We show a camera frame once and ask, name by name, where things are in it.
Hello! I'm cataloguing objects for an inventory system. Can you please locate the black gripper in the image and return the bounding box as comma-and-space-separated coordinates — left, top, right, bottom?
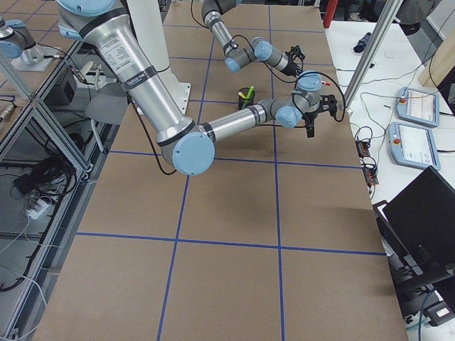
303, 112, 319, 138
284, 54, 303, 77

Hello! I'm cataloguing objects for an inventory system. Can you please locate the green highlighter pen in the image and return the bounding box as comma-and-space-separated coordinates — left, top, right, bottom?
245, 86, 255, 99

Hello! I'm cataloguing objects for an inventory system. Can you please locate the black folded umbrella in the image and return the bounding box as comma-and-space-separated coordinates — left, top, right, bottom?
353, 32, 372, 53

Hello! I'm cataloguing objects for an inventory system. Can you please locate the black mesh pen cup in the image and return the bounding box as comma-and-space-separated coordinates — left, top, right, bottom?
237, 87, 255, 109

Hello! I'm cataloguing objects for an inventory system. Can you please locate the lower teach pendant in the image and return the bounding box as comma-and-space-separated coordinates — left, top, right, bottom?
387, 122, 441, 171

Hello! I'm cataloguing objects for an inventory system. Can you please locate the teach pendant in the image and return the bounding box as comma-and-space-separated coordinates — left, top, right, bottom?
387, 122, 441, 171
396, 87, 439, 128

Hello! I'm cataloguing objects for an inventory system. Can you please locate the upper teach pendant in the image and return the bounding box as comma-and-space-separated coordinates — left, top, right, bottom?
396, 87, 439, 128

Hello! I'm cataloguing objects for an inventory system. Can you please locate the black laptop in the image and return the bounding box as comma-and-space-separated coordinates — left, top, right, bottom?
373, 166, 454, 288

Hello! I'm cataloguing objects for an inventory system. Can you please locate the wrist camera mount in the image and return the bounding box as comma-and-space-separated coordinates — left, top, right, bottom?
285, 45, 306, 62
318, 94, 338, 119

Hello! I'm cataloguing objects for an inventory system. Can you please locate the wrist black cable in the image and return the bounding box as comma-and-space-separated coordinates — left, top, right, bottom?
291, 72, 347, 123

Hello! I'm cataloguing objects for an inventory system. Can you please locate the aluminium frame post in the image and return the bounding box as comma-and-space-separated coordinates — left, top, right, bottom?
343, 0, 403, 109

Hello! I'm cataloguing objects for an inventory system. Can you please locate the white pedestal column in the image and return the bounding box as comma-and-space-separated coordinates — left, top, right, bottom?
127, 0, 191, 115

